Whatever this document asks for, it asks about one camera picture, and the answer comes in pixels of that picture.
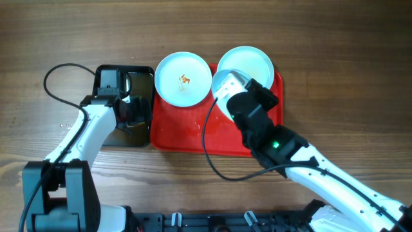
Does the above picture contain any light blue plate front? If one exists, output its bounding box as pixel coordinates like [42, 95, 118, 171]
[211, 69, 251, 121]

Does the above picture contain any light blue plate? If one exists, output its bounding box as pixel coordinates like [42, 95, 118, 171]
[154, 52, 212, 107]
[217, 46, 275, 89]
[211, 69, 251, 121]

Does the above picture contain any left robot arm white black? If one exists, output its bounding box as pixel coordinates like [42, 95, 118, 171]
[19, 95, 152, 231]

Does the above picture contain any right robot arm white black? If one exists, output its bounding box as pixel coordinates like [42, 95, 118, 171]
[227, 92, 411, 231]

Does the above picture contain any red plastic tray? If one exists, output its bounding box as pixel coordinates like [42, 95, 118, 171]
[149, 63, 285, 158]

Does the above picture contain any black water basin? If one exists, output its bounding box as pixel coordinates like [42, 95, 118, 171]
[92, 64, 155, 148]

